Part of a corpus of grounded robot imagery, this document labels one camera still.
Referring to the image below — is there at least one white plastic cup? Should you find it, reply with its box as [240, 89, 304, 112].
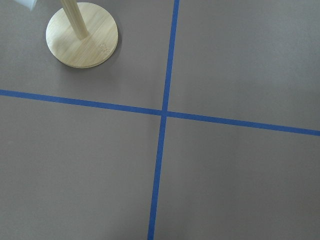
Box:
[17, 0, 37, 11]

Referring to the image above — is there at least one wooden cup tree stand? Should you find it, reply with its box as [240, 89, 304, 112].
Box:
[45, 0, 119, 69]

